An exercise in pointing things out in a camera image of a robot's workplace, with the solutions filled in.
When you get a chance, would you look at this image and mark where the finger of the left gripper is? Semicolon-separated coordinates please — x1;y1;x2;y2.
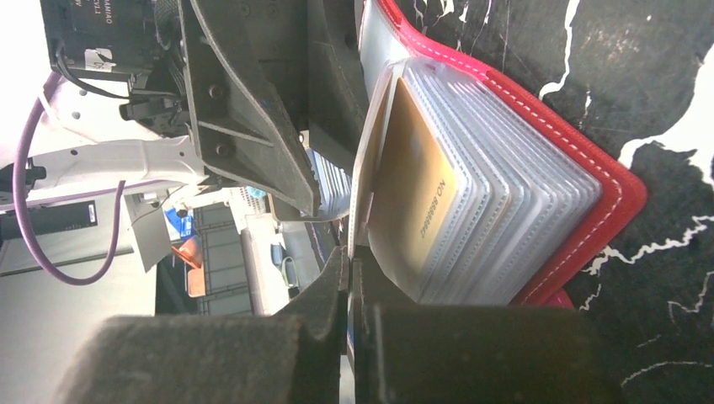
307;0;368;162

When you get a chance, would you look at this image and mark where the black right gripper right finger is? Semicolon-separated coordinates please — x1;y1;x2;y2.
349;247;625;403

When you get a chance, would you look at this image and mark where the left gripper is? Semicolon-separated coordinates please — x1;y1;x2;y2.
40;0;320;214

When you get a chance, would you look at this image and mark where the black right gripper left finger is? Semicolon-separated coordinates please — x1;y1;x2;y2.
53;247;349;403

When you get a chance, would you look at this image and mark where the red leather card holder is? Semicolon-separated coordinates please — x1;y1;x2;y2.
359;1;647;306

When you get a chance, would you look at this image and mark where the orange credit card from holder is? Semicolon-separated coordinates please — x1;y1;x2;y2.
347;61;404;259

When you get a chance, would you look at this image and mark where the silver metal card case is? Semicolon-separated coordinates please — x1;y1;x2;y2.
268;148;352;222

